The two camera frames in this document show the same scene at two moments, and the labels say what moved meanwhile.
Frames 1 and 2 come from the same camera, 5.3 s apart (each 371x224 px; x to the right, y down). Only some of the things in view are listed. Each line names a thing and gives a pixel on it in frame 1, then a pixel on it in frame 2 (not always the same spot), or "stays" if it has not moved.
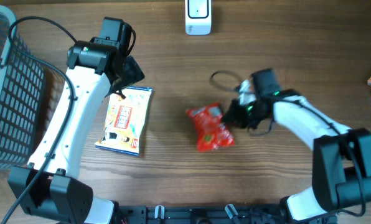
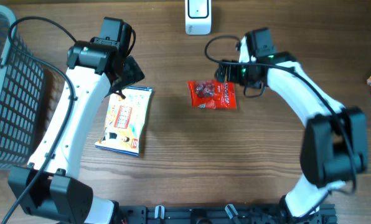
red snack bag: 211,134 to 212,94
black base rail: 221,214 stays
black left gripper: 132,73 stays
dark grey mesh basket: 15,88 stays
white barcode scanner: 198,17 stays
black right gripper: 234,119 to 233,76
